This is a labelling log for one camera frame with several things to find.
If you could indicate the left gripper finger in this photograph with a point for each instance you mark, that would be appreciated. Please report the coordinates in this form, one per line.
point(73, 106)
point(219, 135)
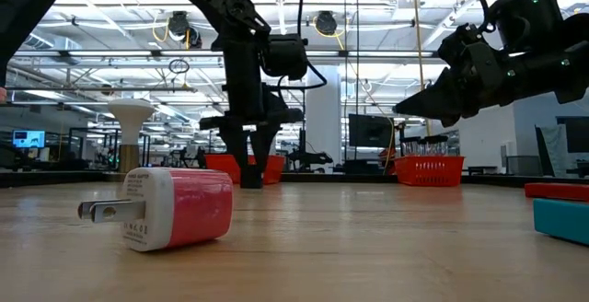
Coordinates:
point(263, 143)
point(237, 143)

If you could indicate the orange sand hourglass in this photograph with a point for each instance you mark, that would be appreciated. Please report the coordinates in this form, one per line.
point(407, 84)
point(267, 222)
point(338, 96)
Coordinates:
point(436, 145)

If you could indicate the black power adapter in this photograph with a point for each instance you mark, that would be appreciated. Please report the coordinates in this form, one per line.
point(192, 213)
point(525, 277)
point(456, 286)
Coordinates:
point(251, 177)

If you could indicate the background black robot arm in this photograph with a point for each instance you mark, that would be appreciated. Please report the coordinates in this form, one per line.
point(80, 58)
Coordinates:
point(313, 158)

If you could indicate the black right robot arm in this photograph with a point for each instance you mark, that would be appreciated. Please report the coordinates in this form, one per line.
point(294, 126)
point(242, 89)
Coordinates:
point(529, 16)

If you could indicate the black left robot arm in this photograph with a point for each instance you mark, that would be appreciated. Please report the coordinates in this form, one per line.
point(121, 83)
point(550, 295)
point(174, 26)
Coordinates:
point(27, 7)

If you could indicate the red plastic basket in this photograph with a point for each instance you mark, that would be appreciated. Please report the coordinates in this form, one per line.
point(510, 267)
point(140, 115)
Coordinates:
point(221, 166)
point(429, 170)

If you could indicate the white building column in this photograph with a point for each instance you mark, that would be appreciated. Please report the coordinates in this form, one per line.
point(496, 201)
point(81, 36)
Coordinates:
point(329, 122)

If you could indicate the black monitor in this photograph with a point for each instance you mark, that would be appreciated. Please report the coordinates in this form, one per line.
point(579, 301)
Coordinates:
point(370, 131)

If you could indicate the pink power adapter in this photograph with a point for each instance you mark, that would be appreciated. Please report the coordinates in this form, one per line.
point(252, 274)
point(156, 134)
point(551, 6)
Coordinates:
point(198, 210)

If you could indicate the grey leaning board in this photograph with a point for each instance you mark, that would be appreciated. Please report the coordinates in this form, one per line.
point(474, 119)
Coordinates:
point(550, 150)

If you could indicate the grey mesh bin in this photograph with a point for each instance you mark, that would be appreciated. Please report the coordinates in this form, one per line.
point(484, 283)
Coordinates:
point(523, 166)

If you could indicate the red digital clock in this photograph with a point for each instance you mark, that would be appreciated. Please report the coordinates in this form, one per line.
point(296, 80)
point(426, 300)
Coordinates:
point(557, 192)

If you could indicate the long ceiling light fixture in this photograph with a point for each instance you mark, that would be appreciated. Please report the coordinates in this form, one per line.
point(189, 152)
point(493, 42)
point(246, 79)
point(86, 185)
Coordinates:
point(115, 53)

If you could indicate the teal digital clock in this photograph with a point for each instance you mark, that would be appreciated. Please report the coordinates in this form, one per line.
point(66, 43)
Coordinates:
point(561, 221)

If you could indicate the small computer monitor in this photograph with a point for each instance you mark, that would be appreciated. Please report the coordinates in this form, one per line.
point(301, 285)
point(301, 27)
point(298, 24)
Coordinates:
point(28, 138)

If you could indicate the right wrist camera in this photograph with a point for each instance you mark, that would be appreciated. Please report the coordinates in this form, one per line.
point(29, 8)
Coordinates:
point(465, 39)

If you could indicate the black wall panel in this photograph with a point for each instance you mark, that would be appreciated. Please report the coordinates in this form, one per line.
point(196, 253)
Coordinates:
point(575, 136)

